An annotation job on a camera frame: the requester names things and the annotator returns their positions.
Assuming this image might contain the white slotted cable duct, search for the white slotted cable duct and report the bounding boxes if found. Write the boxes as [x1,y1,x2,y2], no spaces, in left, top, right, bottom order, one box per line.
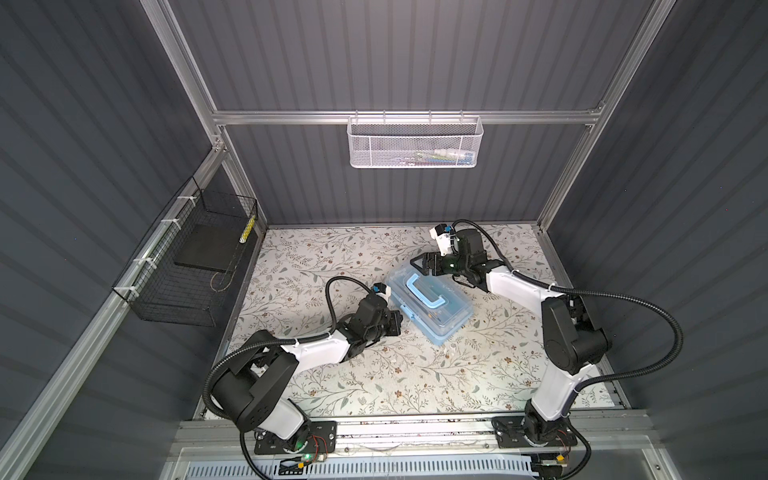
[182,454,541,480]

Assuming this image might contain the left black corrugated cable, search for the left black corrugated cable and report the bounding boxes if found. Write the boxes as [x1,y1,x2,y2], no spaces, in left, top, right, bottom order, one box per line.
[202,275,376,421]

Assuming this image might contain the black corrugated cable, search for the black corrugated cable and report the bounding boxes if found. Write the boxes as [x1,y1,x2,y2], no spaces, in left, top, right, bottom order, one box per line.
[202,275,376,421]
[451,218,685,391]

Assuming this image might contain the black wire mesh basket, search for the black wire mesh basket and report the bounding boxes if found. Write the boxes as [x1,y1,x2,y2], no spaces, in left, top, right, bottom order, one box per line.
[113,181,259,327]

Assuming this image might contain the white wire mesh basket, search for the white wire mesh basket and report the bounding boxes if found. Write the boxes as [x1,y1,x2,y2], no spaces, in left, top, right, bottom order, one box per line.
[346,115,484,169]

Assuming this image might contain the right black corrugated cable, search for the right black corrugated cable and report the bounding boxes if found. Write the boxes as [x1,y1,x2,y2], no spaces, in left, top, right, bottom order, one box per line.
[451,218,685,391]

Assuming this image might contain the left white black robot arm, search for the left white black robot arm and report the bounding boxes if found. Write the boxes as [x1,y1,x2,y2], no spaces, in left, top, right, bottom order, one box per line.
[203,293,403,451]

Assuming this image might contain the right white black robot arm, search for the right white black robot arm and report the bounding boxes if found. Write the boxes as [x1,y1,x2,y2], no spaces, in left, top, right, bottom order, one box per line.
[410,221,610,446]

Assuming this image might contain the black foam pad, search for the black foam pad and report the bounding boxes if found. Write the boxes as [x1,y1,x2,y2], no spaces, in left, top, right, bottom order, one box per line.
[173,224,246,273]

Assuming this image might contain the blue plastic tool box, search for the blue plastic tool box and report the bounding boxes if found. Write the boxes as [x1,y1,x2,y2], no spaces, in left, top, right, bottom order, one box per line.
[385,263,475,347]

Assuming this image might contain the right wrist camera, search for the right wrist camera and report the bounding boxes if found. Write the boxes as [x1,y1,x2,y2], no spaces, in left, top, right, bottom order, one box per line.
[429,223,453,256]

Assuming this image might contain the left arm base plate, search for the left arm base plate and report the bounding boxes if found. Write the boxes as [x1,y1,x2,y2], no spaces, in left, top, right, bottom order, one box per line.
[253,421,338,455]

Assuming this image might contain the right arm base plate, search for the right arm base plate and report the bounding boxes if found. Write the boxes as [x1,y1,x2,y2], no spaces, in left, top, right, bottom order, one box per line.
[491,416,578,449]

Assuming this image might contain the clear tool box lid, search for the clear tool box lid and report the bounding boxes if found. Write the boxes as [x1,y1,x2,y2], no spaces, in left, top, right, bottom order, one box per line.
[386,263,473,337]

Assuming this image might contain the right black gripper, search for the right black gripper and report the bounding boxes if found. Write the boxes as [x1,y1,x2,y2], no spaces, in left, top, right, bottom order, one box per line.
[410,253,468,279]

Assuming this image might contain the markers in white basket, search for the markers in white basket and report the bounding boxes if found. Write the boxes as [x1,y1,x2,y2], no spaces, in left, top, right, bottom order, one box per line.
[392,148,476,168]

